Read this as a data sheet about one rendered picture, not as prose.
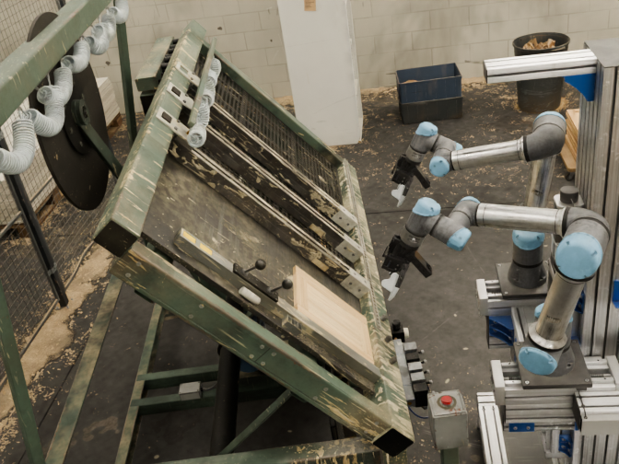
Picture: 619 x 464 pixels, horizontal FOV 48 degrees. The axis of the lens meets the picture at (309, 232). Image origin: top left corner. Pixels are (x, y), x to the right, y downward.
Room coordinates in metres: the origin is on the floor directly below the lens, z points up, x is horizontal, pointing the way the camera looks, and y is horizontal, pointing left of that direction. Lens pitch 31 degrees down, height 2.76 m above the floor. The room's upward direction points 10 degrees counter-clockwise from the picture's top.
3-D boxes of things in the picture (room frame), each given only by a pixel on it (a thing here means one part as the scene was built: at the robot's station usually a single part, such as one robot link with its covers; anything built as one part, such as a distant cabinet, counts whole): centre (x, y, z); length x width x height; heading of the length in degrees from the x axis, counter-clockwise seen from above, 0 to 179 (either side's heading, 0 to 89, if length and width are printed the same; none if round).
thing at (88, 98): (2.74, 0.85, 1.85); 0.80 x 0.06 x 0.80; 177
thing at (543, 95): (6.20, -2.40, 0.33); 0.52 x 0.51 x 0.65; 169
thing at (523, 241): (2.24, -0.84, 1.20); 0.13 x 0.12 x 0.14; 156
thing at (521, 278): (2.23, -0.84, 1.09); 0.15 x 0.15 x 0.10
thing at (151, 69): (3.58, 0.60, 1.38); 0.70 x 0.15 x 0.85; 177
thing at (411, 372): (2.18, -0.33, 0.69); 0.50 x 0.14 x 0.24; 177
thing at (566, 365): (1.74, -0.75, 1.09); 0.15 x 0.15 x 0.10
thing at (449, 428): (1.74, -0.38, 0.84); 0.12 x 0.12 x 0.18; 87
